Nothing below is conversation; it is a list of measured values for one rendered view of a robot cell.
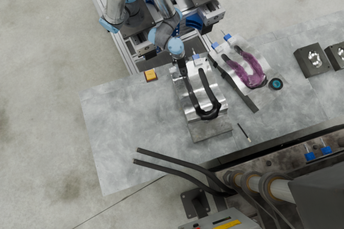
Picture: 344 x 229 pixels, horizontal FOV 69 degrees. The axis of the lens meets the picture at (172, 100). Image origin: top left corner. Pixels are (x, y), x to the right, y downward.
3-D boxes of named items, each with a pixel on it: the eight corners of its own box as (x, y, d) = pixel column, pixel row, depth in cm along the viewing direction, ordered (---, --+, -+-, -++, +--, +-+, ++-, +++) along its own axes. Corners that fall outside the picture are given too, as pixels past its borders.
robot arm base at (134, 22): (116, 12, 156) (112, 1, 146) (138, 2, 158) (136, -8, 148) (126, 31, 152) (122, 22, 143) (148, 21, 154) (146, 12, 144)
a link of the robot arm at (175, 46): (171, 32, 122) (186, 41, 121) (173, 40, 133) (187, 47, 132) (163, 46, 122) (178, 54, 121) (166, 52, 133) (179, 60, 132)
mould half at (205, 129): (169, 73, 170) (168, 65, 157) (205, 62, 172) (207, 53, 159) (193, 143, 158) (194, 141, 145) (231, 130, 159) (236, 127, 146)
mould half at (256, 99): (207, 56, 173) (209, 49, 162) (236, 36, 177) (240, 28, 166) (254, 113, 162) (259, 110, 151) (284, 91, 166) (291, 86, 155)
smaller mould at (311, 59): (293, 52, 173) (297, 48, 166) (312, 46, 174) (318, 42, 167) (305, 78, 168) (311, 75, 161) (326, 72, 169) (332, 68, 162)
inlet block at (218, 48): (205, 41, 173) (206, 38, 168) (211, 38, 174) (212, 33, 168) (216, 55, 170) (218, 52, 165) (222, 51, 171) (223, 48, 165)
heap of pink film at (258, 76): (222, 63, 165) (225, 58, 158) (243, 48, 168) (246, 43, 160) (248, 93, 160) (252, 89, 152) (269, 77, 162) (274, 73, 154)
